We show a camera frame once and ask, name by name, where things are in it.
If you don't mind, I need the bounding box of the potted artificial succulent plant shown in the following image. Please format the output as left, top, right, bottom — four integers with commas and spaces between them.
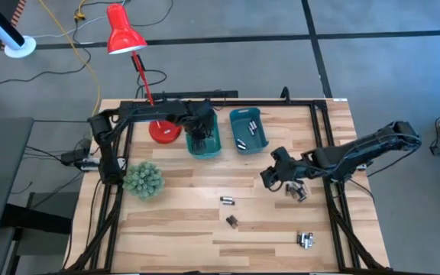
121, 160, 166, 201

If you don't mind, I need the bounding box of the black power adapter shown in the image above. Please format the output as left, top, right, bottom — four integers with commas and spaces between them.
60, 149, 86, 165

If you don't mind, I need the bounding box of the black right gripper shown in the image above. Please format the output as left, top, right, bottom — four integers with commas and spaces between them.
259, 146, 307, 192

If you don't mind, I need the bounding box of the black desk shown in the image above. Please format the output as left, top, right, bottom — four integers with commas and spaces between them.
0, 116, 34, 235

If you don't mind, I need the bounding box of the green plastic bin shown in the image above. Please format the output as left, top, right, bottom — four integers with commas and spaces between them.
185, 113, 223, 160

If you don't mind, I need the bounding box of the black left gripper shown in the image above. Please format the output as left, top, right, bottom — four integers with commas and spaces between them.
183, 99, 218, 151

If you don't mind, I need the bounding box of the blue plastic bin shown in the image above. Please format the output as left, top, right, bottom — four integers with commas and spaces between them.
228, 107, 270, 155

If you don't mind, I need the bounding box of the red desk lamp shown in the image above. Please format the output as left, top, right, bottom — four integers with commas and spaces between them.
106, 3, 183, 145

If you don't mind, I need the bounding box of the black aluminium table frame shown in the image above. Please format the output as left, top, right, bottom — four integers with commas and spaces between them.
62, 98, 391, 275

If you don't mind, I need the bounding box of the white power strip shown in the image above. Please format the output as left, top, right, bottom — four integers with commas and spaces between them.
75, 158, 101, 172

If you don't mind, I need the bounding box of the white floor stand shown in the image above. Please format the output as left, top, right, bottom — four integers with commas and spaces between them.
0, 0, 37, 60

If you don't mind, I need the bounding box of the yellow cable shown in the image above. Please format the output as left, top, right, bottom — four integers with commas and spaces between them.
38, 0, 102, 118

